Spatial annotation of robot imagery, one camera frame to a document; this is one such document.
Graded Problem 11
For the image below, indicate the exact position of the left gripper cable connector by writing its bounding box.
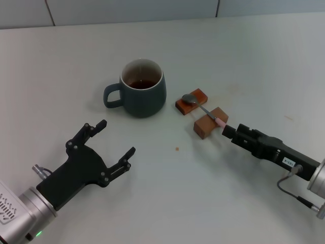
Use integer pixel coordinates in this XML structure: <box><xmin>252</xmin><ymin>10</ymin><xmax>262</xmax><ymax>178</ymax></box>
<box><xmin>31</xmin><ymin>164</ymin><xmax>53</xmax><ymax>180</ymax></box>

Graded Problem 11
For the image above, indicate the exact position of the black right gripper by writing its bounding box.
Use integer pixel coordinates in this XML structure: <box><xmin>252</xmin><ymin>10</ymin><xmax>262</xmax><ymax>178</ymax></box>
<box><xmin>222</xmin><ymin>123</ymin><xmax>321</xmax><ymax>182</ymax></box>

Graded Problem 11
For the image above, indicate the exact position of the pink handled metal spoon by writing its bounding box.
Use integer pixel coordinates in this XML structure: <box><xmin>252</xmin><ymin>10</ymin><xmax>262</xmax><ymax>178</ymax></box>
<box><xmin>181</xmin><ymin>93</ymin><xmax>226</xmax><ymax>130</ymax></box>

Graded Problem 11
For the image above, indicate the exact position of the right gripper grey cable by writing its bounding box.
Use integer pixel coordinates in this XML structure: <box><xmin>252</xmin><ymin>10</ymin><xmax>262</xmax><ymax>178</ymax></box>
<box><xmin>276</xmin><ymin>164</ymin><xmax>321</xmax><ymax>211</ymax></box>

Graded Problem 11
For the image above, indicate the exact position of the dark brown tea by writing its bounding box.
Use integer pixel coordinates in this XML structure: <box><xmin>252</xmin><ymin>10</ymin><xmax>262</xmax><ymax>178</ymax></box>
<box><xmin>128</xmin><ymin>79</ymin><xmax>157</xmax><ymax>89</ymax></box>

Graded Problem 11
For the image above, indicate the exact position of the light brown arched wooden block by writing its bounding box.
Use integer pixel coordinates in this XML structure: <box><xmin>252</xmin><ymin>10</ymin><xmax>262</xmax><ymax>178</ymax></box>
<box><xmin>193</xmin><ymin>106</ymin><xmax>229</xmax><ymax>140</ymax></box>

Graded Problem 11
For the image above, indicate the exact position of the grey ceramic mug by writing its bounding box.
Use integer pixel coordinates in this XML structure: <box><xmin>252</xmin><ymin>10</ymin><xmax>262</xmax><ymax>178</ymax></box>
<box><xmin>103</xmin><ymin>58</ymin><xmax>168</xmax><ymax>118</ymax></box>

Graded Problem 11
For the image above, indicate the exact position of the flat reddish wooden block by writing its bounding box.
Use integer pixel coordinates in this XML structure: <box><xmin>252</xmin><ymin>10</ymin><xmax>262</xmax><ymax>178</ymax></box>
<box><xmin>175</xmin><ymin>88</ymin><xmax>209</xmax><ymax>116</ymax></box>

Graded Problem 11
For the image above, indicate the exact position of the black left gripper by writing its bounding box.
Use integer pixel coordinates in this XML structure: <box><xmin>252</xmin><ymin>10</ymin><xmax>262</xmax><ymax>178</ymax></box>
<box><xmin>36</xmin><ymin>119</ymin><xmax>137</xmax><ymax>211</ymax></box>

